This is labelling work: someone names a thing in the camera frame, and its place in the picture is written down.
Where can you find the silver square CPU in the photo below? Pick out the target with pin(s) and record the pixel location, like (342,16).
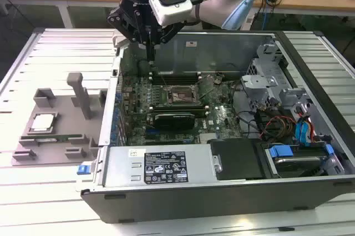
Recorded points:
(43,122)

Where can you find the round coin battery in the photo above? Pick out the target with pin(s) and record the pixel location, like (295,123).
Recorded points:
(217,81)

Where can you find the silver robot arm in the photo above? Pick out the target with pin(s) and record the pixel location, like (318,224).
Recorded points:
(216,5)

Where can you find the metal drive cage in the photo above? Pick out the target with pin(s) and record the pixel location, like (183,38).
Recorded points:
(258,82)

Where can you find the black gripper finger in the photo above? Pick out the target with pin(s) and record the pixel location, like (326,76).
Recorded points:
(119,22)
(169,34)

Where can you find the blue disk carrier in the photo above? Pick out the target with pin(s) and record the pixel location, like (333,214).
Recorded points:
(280,151)

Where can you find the white label sticker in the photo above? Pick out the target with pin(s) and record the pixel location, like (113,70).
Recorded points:
(191,43)

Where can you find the silver chipset heatsink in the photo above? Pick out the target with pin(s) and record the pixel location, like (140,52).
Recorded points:
(209,138)

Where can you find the black graphics card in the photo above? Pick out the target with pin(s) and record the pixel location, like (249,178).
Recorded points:
(173,121)

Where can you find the thin metal locking lever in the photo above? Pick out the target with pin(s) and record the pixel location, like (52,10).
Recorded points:
(181,97)
(163,80)

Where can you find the green motherboard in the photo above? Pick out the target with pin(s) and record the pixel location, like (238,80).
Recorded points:
(219,114)

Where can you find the RAM slot with white latches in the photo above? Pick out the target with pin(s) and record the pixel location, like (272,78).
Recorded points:
(172,79)
(172,72)
(177,109)
(201,115)

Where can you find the grey parts rack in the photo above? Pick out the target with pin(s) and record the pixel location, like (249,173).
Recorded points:
(66,125)

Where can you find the open black PC case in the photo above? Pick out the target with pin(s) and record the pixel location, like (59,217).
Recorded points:
(222,202)

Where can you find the blue case latch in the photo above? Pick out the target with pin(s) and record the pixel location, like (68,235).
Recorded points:
(83,170)

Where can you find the green RAM stick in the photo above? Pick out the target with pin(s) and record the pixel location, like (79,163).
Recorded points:
(63,136)

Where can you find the black plastic shroud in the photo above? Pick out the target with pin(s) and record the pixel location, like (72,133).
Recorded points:
(238,159)

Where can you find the grey power supply unit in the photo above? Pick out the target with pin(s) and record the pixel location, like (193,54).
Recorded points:
(124,163)

